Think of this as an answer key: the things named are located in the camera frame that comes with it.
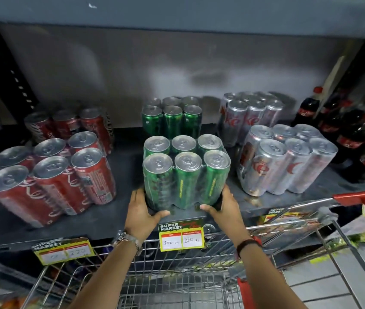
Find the person's right forearm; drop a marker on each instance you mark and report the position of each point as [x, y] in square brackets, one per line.
[269, 276]

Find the person's left hand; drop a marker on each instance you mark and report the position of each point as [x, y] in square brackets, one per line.
[139, 218]

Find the person's left thumb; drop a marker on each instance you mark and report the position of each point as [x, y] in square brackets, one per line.
[160, 215]

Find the person's right hand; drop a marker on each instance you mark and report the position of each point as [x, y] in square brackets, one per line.
[230, 218]

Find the yellow price tag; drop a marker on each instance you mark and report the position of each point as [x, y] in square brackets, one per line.
[65, 251]
[182, 236]
[279, 215]

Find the red can six-pack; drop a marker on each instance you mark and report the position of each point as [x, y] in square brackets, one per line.
[65, 123]
[53, 186]

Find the person's left forearm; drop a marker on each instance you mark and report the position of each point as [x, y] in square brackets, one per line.
[108, 276]

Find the green yellow snack packets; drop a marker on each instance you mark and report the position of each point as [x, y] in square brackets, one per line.
[363, 238]

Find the grey metal shelf unit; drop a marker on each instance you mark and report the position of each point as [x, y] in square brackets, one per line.
[182, 61]

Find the person's right thumb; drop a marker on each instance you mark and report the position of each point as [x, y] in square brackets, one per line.
[209, 208]

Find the green can six-pack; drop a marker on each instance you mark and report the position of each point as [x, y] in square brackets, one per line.
[172, 120]
[185, 180]

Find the black and red wristband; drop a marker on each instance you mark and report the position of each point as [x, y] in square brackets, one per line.
[248, 243]

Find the group of dark cola bottles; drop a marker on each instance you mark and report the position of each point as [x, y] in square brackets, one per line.
[350, 138]

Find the silver can six-pack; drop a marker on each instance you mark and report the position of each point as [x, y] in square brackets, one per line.
[250, 117]
[285, 164]

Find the silver wrist watch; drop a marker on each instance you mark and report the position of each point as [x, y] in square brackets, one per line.
[127, 240]

